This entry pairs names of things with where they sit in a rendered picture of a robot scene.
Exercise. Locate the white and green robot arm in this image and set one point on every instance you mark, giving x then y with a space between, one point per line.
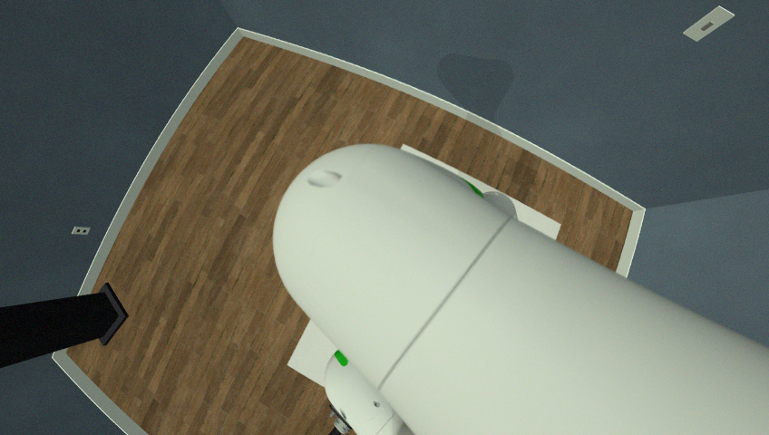
470 322

